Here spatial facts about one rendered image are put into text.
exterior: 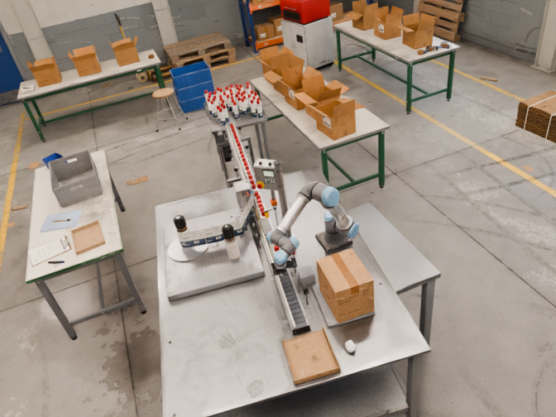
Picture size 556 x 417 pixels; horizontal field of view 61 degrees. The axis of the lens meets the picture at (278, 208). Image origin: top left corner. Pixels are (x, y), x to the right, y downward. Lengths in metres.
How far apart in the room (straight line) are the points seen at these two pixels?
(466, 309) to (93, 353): 3.12
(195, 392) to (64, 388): 1.73
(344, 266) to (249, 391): 0.89
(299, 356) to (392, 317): 0.61
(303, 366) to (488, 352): 1.66
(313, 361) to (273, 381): 0.25
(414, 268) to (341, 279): 0.66
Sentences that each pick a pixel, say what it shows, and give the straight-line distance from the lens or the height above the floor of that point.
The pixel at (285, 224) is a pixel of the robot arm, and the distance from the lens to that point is 2.91.
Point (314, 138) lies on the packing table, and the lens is 4.86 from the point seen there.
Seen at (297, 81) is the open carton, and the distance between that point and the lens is 5.76.
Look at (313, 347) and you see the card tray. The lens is 2.83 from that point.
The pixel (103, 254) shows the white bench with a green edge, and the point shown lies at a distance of 3.98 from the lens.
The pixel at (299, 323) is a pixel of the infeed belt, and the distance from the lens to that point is 2.89.
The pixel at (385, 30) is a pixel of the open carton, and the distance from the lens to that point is 7.40.
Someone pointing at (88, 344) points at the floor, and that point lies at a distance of 4.51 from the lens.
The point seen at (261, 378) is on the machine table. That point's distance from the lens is 2.76.
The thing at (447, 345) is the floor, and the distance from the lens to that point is 3.92.
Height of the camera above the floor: 3.11
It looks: 36 degrees down
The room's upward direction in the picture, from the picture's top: 10 degrees counter-clockwise
